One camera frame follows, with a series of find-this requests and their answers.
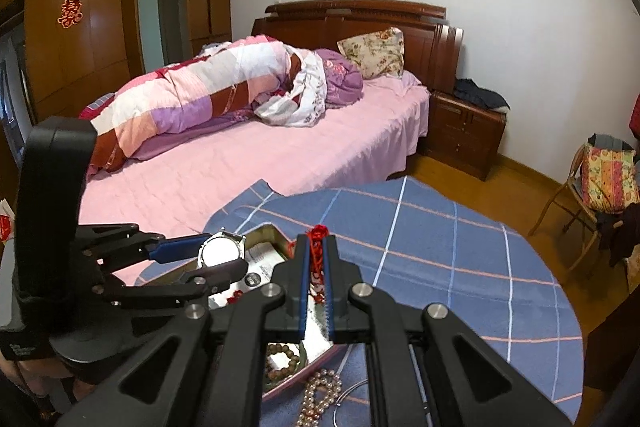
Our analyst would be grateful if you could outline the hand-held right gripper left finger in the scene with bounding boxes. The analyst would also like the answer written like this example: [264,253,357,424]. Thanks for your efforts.
[55,234,308,427]

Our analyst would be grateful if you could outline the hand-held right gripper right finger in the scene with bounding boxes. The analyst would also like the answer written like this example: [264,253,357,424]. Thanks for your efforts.
[320,237,573,427]

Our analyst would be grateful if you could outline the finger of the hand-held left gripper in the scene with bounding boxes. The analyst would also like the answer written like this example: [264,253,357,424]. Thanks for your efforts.
[95,259,249,310]
[75,223,213,268]

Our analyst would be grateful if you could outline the silver wrist watch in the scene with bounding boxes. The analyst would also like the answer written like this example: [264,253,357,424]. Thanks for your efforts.
[197,231,248,269]

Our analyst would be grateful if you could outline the red knotted cord pendant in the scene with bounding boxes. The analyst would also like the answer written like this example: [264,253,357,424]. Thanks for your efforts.
[305,227,328,308]

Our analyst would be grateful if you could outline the wooden bead bracelet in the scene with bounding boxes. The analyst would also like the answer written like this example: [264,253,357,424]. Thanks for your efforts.
[265,342,303,390]

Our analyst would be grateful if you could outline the rectangular metal tin box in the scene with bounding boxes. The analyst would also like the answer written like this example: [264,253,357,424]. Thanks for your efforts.
[134,223,351,404]

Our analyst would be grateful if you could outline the red white packet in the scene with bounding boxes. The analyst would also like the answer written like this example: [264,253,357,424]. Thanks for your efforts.
[0,199,16,243]

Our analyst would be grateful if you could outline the printed paper liner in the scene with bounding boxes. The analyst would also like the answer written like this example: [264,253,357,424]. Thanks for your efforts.
[245,244,290,288]

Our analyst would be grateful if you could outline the thin silver bangle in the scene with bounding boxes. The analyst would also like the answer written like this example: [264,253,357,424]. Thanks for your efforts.
[332,377,373,427]

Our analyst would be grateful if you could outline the blue plaid tablecloth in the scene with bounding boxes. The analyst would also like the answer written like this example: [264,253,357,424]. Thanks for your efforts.
[135,177,583,427]

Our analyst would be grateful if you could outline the bed with pink sheet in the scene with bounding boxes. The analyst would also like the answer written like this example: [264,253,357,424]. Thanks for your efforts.
[77,69,431,288]

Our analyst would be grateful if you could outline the pink patchwork quilt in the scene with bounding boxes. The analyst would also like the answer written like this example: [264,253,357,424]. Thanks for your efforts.
[80,36,328,172]

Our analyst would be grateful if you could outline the wooden wardrobe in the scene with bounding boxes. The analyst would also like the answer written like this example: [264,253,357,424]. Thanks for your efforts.
[0,0,233,188]

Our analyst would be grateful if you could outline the wooden nightstand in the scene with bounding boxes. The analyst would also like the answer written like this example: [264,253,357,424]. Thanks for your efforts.
[425,89,508,182]

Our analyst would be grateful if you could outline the purple blanket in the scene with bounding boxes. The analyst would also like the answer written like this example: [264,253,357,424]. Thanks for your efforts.
[315,48,365,108]

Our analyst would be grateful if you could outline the floral pillow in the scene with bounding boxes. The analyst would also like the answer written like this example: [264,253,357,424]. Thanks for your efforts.
[336,27,405,80]

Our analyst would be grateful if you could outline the dark folded clothes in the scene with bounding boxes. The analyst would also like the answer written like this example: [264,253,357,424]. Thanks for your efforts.
[452,78,512,112]

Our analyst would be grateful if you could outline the rattan chair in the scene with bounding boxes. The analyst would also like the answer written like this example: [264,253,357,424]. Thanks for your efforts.
[527,134,640,273]

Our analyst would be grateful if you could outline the wooden bed headboard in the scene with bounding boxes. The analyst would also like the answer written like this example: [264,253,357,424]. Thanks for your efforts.
[251,0,463,92]

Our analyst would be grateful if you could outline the dark brown garment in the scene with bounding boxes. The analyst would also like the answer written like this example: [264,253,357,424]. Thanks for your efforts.
[595,207,640,268]

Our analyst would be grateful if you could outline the yellow patchwork cushion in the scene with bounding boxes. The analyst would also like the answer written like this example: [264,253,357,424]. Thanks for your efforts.
[582,144,640,214]

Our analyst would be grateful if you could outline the red hanging jacket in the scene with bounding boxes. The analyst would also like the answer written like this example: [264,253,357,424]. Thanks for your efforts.
[627,94,640,138]

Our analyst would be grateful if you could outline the pearl necklace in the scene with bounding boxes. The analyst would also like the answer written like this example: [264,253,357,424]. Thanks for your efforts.
[295,369,343,427]

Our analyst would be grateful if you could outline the red paper wall decoration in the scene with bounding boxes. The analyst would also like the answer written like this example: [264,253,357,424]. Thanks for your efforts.
[57,0,83,29]

